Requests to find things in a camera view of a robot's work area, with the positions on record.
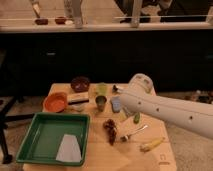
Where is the blue sponge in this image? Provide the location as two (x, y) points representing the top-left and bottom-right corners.
(110, 96), (121, 113)

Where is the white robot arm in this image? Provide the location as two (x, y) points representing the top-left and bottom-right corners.
(120, 73), (213, 139)

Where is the green plastic cup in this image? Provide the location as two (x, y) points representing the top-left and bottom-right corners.
(96, 82), (107, 96)

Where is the metal cup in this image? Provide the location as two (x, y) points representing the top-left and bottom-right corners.
(95, 95), (107, 111)

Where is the dark maroon bowl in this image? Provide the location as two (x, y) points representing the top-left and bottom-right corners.
(71, 76), (90, 93)

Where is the garlic clove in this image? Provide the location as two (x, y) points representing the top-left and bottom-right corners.
(70, 104), (84, 112)

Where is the dark grape bunch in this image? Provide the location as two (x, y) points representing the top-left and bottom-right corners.
(103, 119), (117, 145)

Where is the green pepper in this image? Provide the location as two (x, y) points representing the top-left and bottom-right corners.
(133, 113), (140, 124)

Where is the orange bowl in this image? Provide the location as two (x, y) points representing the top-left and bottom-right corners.
(43, 92), (68, 113)

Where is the silver fork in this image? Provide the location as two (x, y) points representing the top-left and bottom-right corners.
(120, 125), (148, 142)

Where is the yellow banana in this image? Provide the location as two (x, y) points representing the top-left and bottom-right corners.
(140, 137), (164, 152)

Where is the white cloth in tray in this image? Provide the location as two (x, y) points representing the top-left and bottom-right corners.
(56, 134), (82, 162)

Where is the small red bowl right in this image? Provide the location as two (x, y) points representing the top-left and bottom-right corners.
(55, 17), (67, 25)

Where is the small red bowl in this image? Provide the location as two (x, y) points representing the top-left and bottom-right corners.
(55, 17), (67, 25)
(35, 18), (48, 25)

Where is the green plastic tray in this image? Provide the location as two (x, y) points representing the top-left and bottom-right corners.
(16, 113), (90, 167)

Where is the small red bowl left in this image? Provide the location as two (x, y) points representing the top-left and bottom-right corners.
(35, 18), (48, 25)

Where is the black office chair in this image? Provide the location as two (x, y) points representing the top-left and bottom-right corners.
(0, 46), (36, 165)

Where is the white handled brush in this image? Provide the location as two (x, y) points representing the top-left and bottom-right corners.
(112, 85), (124, 93)

